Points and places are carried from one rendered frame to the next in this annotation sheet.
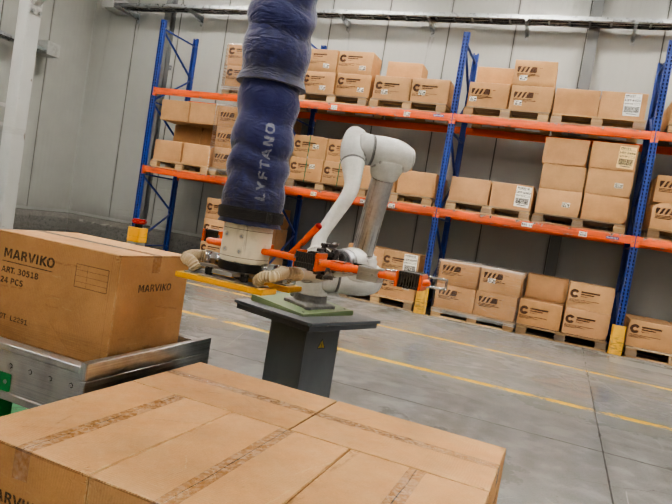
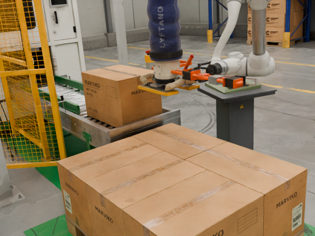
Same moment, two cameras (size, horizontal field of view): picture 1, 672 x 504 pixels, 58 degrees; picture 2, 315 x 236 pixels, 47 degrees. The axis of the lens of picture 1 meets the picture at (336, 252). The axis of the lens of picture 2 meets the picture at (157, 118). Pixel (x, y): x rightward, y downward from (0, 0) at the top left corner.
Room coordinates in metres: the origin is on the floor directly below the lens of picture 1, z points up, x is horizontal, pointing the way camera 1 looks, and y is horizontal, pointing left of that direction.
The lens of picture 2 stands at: (-0.07, -0.92, 1.53)
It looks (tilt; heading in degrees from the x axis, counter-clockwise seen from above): 18 degrees down; 32
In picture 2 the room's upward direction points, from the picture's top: 4 degrees counter-clockwise
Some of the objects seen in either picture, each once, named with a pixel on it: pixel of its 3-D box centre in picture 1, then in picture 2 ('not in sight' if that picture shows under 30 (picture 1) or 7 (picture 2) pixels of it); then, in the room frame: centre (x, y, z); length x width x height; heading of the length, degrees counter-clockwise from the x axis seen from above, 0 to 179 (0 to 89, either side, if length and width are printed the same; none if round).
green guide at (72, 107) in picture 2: not in sight; (41, 96); (2.53, 2.12, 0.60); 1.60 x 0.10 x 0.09; 68
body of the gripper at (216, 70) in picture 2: (334, 261); (212, 70); (2.13, 0.00, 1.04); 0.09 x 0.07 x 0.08; 157
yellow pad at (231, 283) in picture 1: (225, 278); (157, 87); (2.00, 0.35, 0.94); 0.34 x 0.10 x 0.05; 67
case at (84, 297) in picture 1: (90, 292); (121, 94); (2.36, 0.93, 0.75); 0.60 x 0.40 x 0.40; 69
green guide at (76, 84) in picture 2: not in sight; (86, 86); (3.03, 1.92, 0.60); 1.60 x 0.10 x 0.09; 68
